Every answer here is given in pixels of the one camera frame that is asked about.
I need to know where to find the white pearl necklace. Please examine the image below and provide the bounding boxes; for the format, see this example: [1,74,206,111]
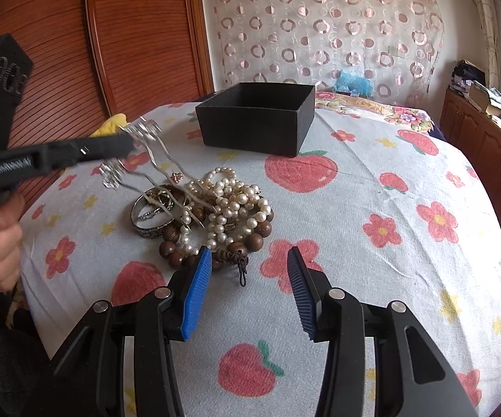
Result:
[176,166,274,265]

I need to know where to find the floral bedspread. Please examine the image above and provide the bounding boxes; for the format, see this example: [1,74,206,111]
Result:
[313,91,434,133]

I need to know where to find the person's dark trousers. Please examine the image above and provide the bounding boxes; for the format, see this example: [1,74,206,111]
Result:
[0,300,56,417]

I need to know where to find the cardboard box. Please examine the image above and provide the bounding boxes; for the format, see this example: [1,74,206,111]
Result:
[468,80,501,116]

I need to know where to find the black jewelry box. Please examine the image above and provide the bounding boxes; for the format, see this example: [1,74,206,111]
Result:
[195,82,316,158]

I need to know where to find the fruit and flower print blanket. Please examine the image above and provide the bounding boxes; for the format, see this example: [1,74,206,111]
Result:
[16,93,501,417]

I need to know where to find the silver engraved bangle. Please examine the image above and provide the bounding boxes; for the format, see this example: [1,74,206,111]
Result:
[131,189,184,240]

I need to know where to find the beige window curtain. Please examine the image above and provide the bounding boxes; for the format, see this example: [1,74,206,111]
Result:
[463,0,501,92]

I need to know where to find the wooden cabinet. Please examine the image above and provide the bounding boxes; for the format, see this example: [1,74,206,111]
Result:
[439,87,501,244]

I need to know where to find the blue plastic bag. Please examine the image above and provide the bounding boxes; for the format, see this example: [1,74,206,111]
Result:
[336,69,373,96]

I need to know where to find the brown wooden bead bracelet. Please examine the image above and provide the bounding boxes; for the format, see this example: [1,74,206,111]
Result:
[159,208,275,289]

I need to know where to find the circle pattern sheer curtain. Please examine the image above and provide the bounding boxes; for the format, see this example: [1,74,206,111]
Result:
[198,0,446,105]

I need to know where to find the yellow cloth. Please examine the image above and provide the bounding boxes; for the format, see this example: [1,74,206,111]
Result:
[90,113,130,139]

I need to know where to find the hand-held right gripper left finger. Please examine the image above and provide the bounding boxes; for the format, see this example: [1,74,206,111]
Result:
[51,247,213,417]

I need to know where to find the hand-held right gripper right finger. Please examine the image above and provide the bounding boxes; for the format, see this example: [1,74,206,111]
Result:
[286,247,479,417]

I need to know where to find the wooden slatted wardrobe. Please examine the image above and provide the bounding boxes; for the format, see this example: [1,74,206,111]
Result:
[0,0,214,209]

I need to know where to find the crystal flower hairpin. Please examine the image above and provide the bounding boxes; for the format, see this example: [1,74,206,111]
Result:
[101,162,208,227]
[120,121,208,230]

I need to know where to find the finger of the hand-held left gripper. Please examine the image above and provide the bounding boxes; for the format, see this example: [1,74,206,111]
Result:
[41,132,135,171]

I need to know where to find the pile of dark clothes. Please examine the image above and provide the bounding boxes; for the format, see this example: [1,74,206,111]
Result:
[452,60,488,92]

